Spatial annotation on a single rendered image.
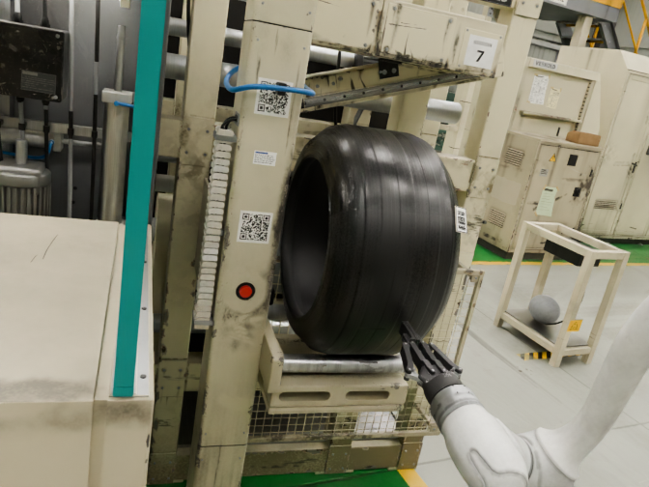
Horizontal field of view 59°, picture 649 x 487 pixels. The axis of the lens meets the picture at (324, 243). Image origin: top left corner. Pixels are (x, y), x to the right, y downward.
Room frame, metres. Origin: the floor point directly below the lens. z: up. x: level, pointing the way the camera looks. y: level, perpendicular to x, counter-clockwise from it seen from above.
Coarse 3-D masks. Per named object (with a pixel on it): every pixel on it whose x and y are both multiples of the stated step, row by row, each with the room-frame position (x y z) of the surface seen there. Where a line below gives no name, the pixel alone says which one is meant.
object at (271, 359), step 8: (264, 336) 1.26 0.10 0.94; (272, 336) 1.26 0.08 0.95; (264, 344) 1.25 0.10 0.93; (272, 344) 1.22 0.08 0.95; (264, 352) 1.24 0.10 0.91; (272, 352) 1.18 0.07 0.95; (280, 352) 1.19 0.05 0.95; (264, 360) 1.23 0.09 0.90; (272, 360) 1.16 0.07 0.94; (280, 360) 1.16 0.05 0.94; (264, 368) 1.21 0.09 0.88; (272, 368) 1.16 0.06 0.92; (280, 368) 1.16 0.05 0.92; (264, 376) 1.20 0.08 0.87; (272, 376) 1.16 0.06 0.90; (280, 376) 1.16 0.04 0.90; (272, 384) 1.16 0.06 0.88; (272, 392) 1.16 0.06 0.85
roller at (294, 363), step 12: (288, 360) 1.21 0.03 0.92; (300, 360) 1.22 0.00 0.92; (312, 360) 1.23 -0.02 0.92; (324, 360) 1.25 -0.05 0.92; (336, 360) 1.26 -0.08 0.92; (348, 360) 1.27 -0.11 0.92; (360, 360) 1.28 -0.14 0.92; (372, 360) 1.29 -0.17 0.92; (384, 360) 1.30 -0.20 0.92; (396, 360) 1.31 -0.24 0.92; (288, 372) 1.22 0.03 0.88; (300, 372) 1.23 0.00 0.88; (312, 372) 1.24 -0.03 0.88; (324, 372) 1.25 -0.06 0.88; (336, 372) 1.26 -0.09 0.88; (348, 372) 1.27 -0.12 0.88; (360, 372) 1.28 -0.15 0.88; (372, 372) 1.29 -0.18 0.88; (384, 372) 1.30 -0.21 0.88; (396, 372) 1.31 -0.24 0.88
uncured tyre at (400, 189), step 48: (336, 144) 1.31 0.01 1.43; (384, 144) 1.31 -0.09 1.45; (288, 192) 1.57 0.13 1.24; (336, 192) 1.21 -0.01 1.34; (384, 192) 1.19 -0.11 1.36; (432, 192) 1.24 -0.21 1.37; (288, 240) 1.55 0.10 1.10; (336, 240) 1.16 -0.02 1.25; (384, 240) 1.14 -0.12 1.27; (432, 240) 1.18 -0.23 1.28; (288, 288) 1.46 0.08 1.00; (336, 288) 1.14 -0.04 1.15; (384, 288) 1.13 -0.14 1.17; (432, 288) 1.17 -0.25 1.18; (336, 336) 1.16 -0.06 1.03; (384, 336) 1.18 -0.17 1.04
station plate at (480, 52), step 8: (472, 40) 1.68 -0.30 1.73; (480, 40) 1.69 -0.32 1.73; (488, 40) 1.70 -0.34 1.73; (496, 40) 1.71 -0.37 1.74; (472, 48) 1.68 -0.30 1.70; (480, 48) 1.69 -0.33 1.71; (488, 48) 1.70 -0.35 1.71; (472, 56) 1.69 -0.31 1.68; (480, 56) 1.69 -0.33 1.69; (488, 56) 1.70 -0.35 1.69; (464, 64) 1.68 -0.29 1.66; (472, 64) 1.69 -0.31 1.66; (480, 64) 1.70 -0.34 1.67; (488, 64) 1.70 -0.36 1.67
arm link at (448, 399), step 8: (440, 392) 0.93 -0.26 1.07; (448, 392) 0.92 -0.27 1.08; (456, 392) 0.92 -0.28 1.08; (464, 392) 0.92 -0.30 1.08; (472, 392) 0.94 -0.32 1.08; (440, 400) 0.92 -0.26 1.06; (448, 400) 0.91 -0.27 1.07; (456, 400) 0.90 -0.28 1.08; (464, 400) 0.90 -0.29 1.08; (472, 400) 0.90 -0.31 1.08; (432, 408) 0.93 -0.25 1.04; (440, 408) 0.90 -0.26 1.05; (448, 408) 0.89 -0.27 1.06; (456, 408) 0.89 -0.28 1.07; (440, 416) 0.89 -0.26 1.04; (440, 424) 0.89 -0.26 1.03; (440, 432) 0.90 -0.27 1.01
